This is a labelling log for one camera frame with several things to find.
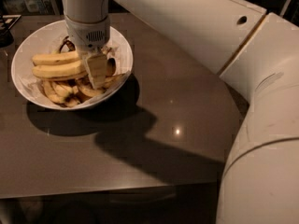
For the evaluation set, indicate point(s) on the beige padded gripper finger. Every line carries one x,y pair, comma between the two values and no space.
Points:
96,67

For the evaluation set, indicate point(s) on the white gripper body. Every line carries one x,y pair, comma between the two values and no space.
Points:
86,34

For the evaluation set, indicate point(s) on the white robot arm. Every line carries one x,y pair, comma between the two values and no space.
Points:
257,54

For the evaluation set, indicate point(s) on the small upright banana right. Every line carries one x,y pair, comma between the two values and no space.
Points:
111,67

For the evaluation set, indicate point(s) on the dark banana stem in bowl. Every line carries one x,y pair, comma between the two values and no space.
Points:
66,42

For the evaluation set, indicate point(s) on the small banana right side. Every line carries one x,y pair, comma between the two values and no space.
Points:
113,81

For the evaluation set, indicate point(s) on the lower long yellow banana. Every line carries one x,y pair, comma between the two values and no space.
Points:
60,71

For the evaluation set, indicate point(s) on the long yellow banana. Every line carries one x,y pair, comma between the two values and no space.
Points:
55,58
60,71

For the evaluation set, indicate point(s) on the small banana centre bottom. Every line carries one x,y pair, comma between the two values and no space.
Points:
85,86

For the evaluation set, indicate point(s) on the upper long yellow banana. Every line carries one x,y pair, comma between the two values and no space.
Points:
55,58

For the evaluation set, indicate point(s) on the white ceramic bowl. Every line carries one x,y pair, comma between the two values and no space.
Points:
48,38

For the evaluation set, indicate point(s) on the small banana bunch bottom left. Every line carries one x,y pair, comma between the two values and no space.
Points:
60,93

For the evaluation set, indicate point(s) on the shelf with bottles background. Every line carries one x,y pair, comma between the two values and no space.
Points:
31,7

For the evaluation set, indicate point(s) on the black object table left edge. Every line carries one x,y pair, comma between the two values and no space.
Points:
6,23

